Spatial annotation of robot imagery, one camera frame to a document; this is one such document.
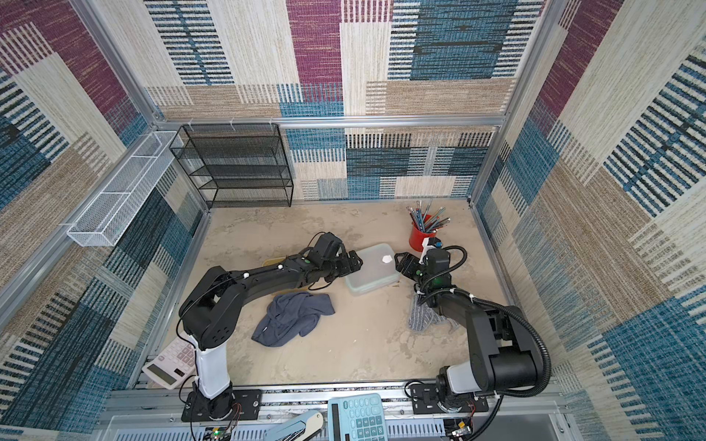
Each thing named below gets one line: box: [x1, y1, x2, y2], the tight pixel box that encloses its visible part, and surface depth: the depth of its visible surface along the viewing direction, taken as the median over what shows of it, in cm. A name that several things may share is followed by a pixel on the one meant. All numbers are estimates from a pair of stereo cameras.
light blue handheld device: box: [262, 409, 324, 441], surface depth 70 cm
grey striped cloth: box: [408, 294, 461, 334], surface depth 89 cm
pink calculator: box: [141, 335, 196, 391], surface depth 79 cm
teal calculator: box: [327, 392, 389, 441], surface depth 71 cm
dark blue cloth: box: [250, 291, 336, 348], surface depth 87 cm
